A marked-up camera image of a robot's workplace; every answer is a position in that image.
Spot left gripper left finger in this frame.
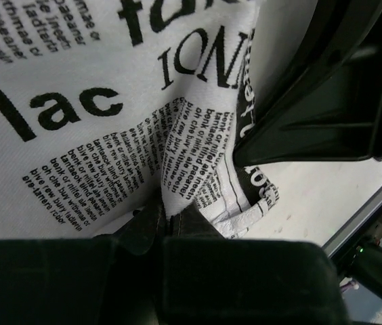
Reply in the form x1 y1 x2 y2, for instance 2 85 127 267
0 202 165 324

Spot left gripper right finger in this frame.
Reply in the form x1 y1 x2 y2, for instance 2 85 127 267
162 211 350 324

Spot newspaper print trousers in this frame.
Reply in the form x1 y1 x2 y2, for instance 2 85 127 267
0 1 279 238

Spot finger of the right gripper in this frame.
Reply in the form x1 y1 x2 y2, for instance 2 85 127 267
234 57 377 167
255 1 382 118

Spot aluminium rail frame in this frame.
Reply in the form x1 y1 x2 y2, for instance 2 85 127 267
323 186 382 257

